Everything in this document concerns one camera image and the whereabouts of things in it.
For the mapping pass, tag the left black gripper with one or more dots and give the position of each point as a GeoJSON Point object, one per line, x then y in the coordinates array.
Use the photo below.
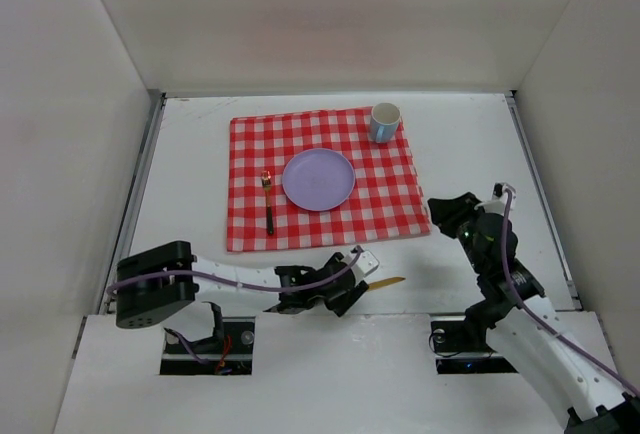
{"type": "Point", "coordinates": [350, 292]}

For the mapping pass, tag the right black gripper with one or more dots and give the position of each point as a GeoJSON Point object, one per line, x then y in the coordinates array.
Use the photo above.
{"type": "Point", "coordinates": [458, 215]}

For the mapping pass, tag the gold knife green handle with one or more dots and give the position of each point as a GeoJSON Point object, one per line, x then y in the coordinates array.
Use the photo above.
{"type": "Point", "coordinates": [376, 285]}

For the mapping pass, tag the light blue mug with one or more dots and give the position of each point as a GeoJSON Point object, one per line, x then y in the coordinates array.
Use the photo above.
{"type": "Point", "coordinates": [384, 122]}

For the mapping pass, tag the lilac plastic plate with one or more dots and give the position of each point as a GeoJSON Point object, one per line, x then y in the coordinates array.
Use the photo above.
{"type": "Point", "coordinates": [318, 179]}

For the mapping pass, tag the gold fork green handle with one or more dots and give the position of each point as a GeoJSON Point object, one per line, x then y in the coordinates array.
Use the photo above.
{"type": "Point", "coordinates": [267, 185]}

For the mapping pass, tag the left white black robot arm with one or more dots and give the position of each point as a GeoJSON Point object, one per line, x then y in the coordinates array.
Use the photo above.
{"type": "Point", "coordinates": [154, 286]}

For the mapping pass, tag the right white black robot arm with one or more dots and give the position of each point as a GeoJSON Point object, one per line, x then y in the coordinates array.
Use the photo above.
{"type": "Point", "coordinates": [517, 320]}

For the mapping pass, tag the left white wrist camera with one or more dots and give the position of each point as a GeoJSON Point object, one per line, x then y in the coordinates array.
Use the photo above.
{"type": "Point", "coordinates": [362, 264]}

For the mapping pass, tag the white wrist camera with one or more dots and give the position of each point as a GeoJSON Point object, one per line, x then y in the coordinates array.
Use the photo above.
{"type": "Point", "coordinates": [362, 264]}
{"type": "Point", "coordinates": [502, 199]}

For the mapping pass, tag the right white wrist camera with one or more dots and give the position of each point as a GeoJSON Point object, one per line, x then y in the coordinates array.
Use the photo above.
{"type": "Point", "coordinates": [502, 199]}

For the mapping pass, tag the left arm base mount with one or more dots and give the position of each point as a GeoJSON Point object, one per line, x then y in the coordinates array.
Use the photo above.
{"type": "Point", "coordinates": [226, 351]}

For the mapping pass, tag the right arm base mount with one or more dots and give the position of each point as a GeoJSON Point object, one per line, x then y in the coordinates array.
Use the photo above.
{"type": "Point", "coordinates": [458, 342]}

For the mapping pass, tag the right aluminium table rail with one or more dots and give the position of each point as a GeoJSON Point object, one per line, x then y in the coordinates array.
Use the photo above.
{"type": "Point", "coordinates": [511, 101]}

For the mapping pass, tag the aluminium table rail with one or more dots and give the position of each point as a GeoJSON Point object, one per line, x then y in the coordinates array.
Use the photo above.
{"type": "Point", "coordinates": [511, 101]}
{"type": "Point", "coordinates": [128, 222]}

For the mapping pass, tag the left aluminium table rail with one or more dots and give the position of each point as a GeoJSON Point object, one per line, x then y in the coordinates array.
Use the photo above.
{"type": "Point", "coordinates": [128, 222]}

